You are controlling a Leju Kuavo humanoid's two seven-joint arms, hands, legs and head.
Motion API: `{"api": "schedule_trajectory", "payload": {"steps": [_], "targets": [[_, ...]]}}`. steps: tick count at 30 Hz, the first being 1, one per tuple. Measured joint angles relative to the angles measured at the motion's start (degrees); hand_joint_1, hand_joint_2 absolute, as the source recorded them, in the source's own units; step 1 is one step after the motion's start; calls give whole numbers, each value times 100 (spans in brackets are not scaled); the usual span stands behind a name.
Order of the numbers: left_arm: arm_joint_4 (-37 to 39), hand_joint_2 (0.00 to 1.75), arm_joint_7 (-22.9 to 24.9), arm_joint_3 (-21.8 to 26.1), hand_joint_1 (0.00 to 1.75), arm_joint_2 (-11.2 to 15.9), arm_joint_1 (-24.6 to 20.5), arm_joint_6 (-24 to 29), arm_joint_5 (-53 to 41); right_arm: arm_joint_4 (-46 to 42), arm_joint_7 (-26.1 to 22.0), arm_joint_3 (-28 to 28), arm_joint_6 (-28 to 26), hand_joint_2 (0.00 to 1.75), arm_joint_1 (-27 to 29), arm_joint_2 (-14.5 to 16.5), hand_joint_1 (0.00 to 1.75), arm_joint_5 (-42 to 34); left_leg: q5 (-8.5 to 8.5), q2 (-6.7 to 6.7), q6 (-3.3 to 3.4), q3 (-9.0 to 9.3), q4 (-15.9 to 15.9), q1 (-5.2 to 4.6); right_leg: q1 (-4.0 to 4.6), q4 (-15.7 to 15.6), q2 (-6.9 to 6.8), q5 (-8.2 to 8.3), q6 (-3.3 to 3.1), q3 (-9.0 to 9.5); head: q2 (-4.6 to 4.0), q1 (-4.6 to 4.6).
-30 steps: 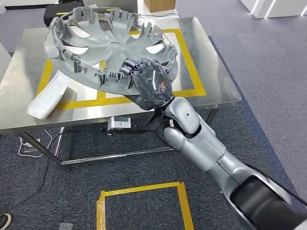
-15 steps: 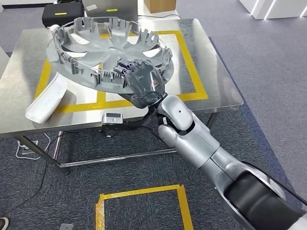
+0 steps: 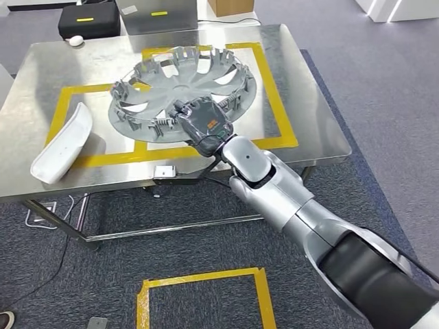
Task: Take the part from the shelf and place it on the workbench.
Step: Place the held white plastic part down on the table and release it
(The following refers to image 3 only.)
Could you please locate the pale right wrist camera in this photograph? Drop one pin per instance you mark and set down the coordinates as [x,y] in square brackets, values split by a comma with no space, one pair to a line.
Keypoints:
[165,172]

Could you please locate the black equipment case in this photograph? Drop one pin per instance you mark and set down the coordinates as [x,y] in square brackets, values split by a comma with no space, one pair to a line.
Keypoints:
[89,22]

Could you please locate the white low cabinet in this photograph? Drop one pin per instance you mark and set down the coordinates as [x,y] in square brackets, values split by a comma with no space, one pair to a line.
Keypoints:
[34,3]

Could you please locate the grey floor socket box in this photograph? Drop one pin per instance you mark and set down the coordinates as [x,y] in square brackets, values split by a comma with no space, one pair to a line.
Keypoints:
[46,211]

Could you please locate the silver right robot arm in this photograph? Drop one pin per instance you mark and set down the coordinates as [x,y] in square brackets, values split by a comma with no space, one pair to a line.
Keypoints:
[281,190]

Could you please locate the white curved plastic part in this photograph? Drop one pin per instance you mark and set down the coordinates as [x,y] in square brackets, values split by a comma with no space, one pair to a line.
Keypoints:
[61,150]

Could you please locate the yellow bench marking tape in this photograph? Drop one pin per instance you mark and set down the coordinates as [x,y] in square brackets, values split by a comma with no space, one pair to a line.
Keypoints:
[279,104]

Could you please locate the grey floor plate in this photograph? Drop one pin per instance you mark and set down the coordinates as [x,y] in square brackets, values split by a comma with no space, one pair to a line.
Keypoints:
[97,323]

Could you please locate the yellow floor tape square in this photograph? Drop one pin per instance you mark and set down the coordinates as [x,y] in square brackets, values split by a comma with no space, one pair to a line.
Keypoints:
[205,276]

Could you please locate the white computer mouse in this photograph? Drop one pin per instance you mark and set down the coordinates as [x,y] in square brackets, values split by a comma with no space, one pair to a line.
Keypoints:
[75,40]

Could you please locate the grey plastic wheel hubcap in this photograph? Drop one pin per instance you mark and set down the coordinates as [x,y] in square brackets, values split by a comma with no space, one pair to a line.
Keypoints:
[161,86]

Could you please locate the white display platform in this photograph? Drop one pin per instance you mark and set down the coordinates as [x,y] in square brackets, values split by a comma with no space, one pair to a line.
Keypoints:
[404,11]

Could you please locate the brown cardboard box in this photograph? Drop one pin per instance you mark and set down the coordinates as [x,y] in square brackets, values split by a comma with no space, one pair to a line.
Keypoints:
[230,7]

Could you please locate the stainless steel workbench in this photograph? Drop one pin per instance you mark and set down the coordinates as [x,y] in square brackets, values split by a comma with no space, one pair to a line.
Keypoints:
[308,113]

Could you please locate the silver metal case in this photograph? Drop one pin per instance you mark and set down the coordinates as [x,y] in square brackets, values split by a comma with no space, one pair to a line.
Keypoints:
[158,20]

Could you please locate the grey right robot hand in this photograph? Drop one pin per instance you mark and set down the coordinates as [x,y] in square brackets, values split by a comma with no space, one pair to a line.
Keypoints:
[205,127]

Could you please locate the person's shoe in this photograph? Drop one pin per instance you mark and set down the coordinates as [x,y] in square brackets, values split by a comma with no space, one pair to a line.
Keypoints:
[6,320]

